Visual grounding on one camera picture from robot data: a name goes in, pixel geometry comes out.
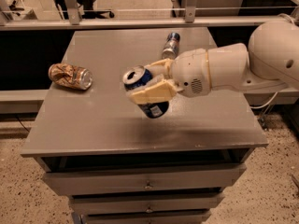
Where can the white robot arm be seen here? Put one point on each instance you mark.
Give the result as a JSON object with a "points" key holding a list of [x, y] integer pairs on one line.
{"points": [[268, 63]]}

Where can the bottom grey drawer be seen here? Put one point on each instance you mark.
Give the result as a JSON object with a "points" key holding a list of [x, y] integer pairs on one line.
{"points": [[166, 217]]}

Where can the grey metal railing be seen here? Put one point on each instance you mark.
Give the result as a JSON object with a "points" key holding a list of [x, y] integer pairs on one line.
{"points": [[44, 15]]}

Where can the middle grey drawer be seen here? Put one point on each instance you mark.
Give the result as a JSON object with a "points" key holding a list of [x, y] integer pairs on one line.
{"points": [[147, 203]]}

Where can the top grey drawer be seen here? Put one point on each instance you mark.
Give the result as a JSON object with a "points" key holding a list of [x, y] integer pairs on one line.
{"points": [[145, 179]]}

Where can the slim red bull can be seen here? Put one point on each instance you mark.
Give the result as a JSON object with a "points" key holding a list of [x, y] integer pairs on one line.
{"points": [[171, 46]]}

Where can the crushed brown soda can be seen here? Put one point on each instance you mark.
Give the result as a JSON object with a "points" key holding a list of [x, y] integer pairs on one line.
{"points": [[71, 76]]}

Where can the grey drawer cabinet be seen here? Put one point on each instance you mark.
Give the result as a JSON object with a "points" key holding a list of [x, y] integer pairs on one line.
{"points": [[100, 129]]}

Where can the grey drawer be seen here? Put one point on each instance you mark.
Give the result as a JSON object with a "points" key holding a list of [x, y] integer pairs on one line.
{"points": [[145, 179], [166, 217], [147, 203]]}

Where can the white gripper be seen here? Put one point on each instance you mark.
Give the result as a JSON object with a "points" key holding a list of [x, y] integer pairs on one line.
{"points": [[190, 72]]}

